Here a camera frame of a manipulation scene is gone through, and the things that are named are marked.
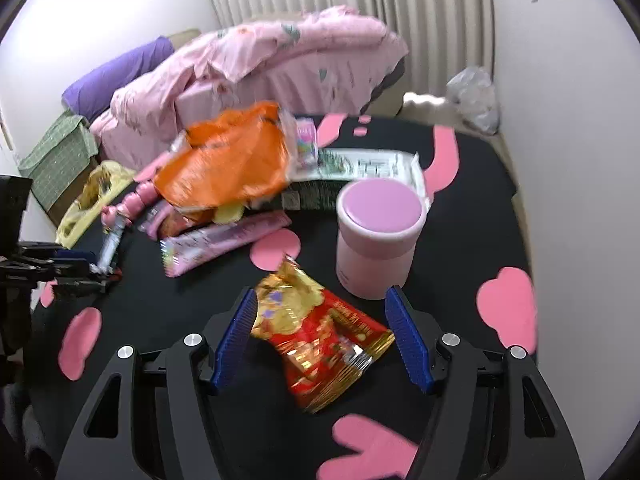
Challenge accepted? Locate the orange snack bag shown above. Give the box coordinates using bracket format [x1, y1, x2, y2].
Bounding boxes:
[154, 101, 293, 211]

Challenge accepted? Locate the beige pleated curtain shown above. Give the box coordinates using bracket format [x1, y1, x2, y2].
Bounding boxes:
[197, 0, 496, 106]

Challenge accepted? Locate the black tablecloth with pink shapes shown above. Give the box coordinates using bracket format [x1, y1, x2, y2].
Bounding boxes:
[30, 114, 538, 480]

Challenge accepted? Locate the red brown snack packet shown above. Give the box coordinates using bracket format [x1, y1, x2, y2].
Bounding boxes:
[160, 207, 211, 238]

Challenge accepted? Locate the pink floral duvet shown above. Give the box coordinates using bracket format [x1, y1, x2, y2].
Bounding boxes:
[90, 5, 411, 171]

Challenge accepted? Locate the pastel pink long wrapper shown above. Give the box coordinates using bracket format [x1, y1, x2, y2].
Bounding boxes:
[160, 210, 293, 279]

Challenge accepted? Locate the pink lidded cup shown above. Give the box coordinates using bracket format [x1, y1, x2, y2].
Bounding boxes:
[335, 178, 428, 301]

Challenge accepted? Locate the white wavy mat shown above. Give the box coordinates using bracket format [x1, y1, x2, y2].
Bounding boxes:
[402, 91, 451, 109]

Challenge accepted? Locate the purple pillow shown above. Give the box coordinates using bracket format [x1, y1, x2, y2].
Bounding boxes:
[61, 36, 176, 120]

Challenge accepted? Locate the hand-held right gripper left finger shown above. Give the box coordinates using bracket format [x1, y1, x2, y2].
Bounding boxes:
[55, 287, 258, 480]

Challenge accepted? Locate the yellow snack packet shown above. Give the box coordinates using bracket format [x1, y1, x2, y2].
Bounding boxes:
[212, 204, 246, 224]

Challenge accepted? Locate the green checked cloth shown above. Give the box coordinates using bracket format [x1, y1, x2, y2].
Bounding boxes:
[17, 112, 101, 211]

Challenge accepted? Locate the white green labelled package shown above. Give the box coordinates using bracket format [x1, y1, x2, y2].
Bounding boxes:
[287, 147, 433, 211]

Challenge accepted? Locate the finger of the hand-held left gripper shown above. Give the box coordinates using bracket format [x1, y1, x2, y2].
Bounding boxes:
[17, 242, 101, 273]
[47, 270, 121, 297]

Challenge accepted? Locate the pastel dotted candy packet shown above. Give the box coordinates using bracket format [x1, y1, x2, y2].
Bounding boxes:
[285, 116, 321, 181]

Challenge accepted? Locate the red gold snack packet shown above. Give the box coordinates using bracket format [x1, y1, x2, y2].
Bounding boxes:
[250, 256, 396, 415]

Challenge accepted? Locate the dark green packet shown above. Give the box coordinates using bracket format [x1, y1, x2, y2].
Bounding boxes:
[250, 182, 346, 213]

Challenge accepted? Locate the white plastic bag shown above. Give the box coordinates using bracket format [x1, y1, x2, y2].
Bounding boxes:
[445, 66, 501, 136]

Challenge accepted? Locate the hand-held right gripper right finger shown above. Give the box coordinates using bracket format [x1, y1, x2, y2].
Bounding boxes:
[384, 285, 586, 480]

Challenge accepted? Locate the pink caterpillar toy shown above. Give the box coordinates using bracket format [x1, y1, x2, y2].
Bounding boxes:
[100, 180, 166, 233]

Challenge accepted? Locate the small clear pink packet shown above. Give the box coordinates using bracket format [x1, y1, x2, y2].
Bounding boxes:
[96, 220, 126, 276]

